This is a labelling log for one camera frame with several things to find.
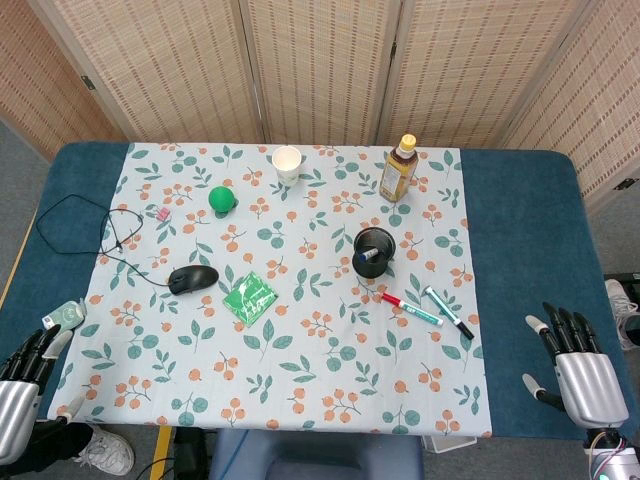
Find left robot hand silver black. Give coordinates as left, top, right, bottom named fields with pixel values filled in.
left=0, top=323, right=87, bottom=469

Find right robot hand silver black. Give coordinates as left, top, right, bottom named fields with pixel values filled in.
left=522, top=302, right=630, bottom=430

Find green capped marker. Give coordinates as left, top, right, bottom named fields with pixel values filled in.
left=424, top=285, right=475, bottom=341

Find red cap marker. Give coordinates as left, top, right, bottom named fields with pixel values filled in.
left=381, top=292, right=445, bottom=327

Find black pen cup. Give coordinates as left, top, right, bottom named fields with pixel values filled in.
left=352, top=226, right=397, bottom=279

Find black trouser leg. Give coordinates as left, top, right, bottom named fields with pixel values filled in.
left=27, top=422, right=96, bottom=469

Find green white tissue pack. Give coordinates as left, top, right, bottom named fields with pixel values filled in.
left=41, top=298, right=87, bottom=334

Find white box under table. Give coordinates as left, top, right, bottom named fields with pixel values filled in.
left=422, top=433, right=476, bottom=454

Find blue fabric table cover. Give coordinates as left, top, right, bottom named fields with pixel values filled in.
left=0, top=141, right=629, bottom=441

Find black computer mouse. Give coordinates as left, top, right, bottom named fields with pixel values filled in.
left=168, top=264, right=220, bottom=296

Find green tea packet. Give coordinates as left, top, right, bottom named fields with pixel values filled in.
left=222, top=271, right=279, bottom=326

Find tea bottle yellow cap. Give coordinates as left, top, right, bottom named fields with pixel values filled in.
left=378, top=133, right=419, bottom=203

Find floral print tablecloth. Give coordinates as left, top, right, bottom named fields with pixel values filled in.
left=46, top=142, right=494, bottom=436

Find green ball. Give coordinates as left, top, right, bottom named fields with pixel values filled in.
left=208, top=186, right=239, bottom=217

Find white paper cup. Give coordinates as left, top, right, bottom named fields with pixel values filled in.
left=271, top=145, right=303, bottom=187

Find woven bamboo folding screen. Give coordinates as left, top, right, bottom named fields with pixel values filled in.
left=0, top=0, right=640, bottom=211

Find black mouse cable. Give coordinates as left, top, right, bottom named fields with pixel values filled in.
left=37, top=193, right=174, bottom=289

